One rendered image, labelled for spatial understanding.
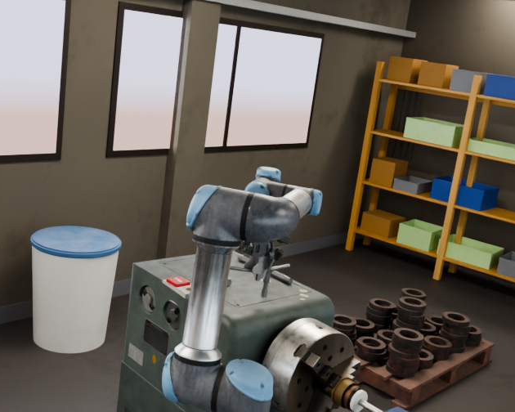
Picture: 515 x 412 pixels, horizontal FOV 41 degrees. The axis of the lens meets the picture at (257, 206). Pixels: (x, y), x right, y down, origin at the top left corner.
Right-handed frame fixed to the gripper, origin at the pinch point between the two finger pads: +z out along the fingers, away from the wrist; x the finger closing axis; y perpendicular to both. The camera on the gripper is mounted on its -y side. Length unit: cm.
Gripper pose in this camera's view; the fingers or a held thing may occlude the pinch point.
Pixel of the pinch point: (258, 276)
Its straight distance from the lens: 222.2
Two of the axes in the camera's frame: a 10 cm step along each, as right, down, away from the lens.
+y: -7.2, 0.7, -6.9
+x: 6.8, 2.6, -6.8
